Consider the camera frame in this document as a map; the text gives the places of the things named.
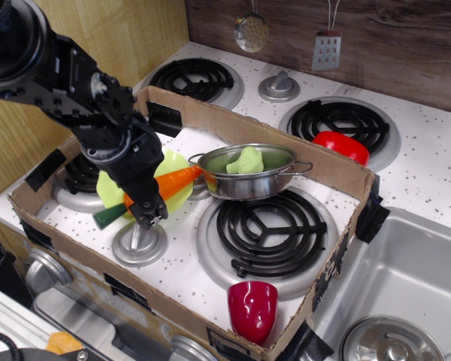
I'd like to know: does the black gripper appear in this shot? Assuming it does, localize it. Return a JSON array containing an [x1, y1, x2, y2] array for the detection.
[[73, 114, 168, 229]]

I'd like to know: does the orange toy carrot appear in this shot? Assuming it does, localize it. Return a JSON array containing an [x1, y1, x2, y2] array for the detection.
[[93, 165, 202, 229]]

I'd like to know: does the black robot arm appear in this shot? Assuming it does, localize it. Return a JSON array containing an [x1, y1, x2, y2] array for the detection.
[[0, 1, 168, 227]]

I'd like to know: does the light green plastic plate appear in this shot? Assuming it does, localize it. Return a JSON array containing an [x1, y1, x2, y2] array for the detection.
[[96, 147, 202, 220]]

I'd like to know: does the front silver stove knob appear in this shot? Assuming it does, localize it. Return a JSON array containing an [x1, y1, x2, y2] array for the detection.
[[112, 222, 168, 267]]

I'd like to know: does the silver stove knob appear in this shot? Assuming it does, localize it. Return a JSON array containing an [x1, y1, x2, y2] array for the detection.
[[188, 175, 210, 201], [112, 222, 168, 267], [258, 71, 301, 103]]

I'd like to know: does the middle silver stove knob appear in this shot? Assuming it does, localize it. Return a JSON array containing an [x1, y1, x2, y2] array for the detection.
[[188, 175, 210, 201]]

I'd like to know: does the front left black burner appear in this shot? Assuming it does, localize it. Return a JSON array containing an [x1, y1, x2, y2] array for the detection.
[[53, 153, 105, 214]]

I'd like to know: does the black burner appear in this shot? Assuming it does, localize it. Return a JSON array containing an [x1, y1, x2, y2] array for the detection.
[[195, 186, 340, 302], [53, 153, 105, 214], [141, 58, 244, 110], [278, 96, 401, 172]]

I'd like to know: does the brown cardboard fence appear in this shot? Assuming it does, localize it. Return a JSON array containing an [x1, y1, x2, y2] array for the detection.
[[10, 86, 379, 360]]

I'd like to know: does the small steel pot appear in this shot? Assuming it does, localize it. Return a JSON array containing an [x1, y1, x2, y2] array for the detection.
[[189, 144, 313, 201]]

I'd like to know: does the light green toy broccoli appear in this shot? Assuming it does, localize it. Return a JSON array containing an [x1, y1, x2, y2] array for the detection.
[[226, 146, 265, 174]]

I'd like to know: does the left silver oven knob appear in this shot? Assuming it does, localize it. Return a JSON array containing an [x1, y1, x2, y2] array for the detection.
[[26, 248, 73, 294]]

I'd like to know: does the silver oven knob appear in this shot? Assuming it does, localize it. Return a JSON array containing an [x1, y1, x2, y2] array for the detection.
[[168, 335, 217, 361], [26, 248, 73, 294]]

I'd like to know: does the front right black burner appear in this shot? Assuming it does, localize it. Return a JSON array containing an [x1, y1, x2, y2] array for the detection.
[[195, 186, 340, 302]]

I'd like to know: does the back left black burner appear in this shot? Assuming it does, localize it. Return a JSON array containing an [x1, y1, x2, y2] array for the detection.
[[141, 58, 244, 110]]

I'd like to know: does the dark red plastic cup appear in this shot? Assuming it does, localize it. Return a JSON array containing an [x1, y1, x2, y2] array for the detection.
[[227, 281, 278, 345]]

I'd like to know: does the lower silver oven knob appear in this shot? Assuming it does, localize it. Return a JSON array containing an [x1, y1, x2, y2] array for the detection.
[[168, 335, 217, 361]]

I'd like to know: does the orange object bottom left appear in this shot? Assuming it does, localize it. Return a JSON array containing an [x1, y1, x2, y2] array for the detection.
[[45, 332, 83, 355]]

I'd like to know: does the back silver stove knob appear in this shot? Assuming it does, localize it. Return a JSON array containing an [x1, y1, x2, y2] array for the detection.
[[258, 71, 301, 103]]

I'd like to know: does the hanging perforated metal ladle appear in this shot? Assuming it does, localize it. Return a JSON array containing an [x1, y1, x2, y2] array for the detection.
[[234, 0, 268, 53]]

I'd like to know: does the red toy pepper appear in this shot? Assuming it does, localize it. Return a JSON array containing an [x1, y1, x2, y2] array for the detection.
[[313, 131, 370, 166]]

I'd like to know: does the back right black burner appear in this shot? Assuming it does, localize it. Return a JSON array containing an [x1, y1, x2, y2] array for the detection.
[[278, 96, 401, 172]]

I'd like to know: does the hanging slotted metal spatula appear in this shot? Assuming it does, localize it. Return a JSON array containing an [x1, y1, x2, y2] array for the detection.
[[311, 1, 342, 71]]

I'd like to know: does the silver sink basin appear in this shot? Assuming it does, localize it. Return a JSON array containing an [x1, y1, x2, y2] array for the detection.
[[313, 208, 451, 360]]

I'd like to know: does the steel pot lid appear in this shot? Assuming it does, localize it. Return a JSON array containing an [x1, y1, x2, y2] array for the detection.
[[338, 316, 445, 361]]

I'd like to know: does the black cable bottom left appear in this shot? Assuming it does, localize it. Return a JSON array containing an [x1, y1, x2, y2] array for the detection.
[[0, 329, 26, 361]]

